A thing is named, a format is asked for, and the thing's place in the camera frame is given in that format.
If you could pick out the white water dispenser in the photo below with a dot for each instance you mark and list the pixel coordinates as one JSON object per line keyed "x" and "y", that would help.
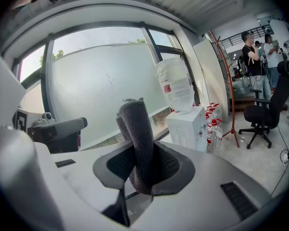
{"x": 185, "y": 129}

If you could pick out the cluster of red-capped water bottles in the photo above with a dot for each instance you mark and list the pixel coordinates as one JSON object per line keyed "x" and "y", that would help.
{"x": 214, "y": 133}

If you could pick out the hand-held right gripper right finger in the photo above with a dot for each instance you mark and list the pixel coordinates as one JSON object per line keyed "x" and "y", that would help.
{"x": 207, "y": 189}

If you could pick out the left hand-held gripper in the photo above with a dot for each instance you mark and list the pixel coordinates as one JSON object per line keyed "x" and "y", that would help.
{"x": 53, "y": 138}

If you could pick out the grey cloth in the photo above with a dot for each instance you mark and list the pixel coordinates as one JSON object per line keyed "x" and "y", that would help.
{"x": 137, "y": 129}

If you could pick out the black metal railing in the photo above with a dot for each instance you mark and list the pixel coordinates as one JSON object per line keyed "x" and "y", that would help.
{"x": 262, "y": 29}

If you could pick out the white leaning board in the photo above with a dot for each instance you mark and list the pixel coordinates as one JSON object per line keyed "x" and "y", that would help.
{"x": 212, "y": 76}

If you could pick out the orange coat rack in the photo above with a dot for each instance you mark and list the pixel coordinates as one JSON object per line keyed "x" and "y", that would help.
{"x": 232, "y": 114}

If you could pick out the black office chair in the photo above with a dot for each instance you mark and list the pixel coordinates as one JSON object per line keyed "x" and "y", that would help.
{"x": 279, "y": 100}

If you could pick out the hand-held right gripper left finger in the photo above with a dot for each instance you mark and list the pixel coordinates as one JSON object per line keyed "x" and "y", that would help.
{"x": 86, "y": 167}

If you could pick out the plastic-wrapped clear water jug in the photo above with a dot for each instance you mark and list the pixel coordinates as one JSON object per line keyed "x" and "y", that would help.
{"x": 175, "y": 80}

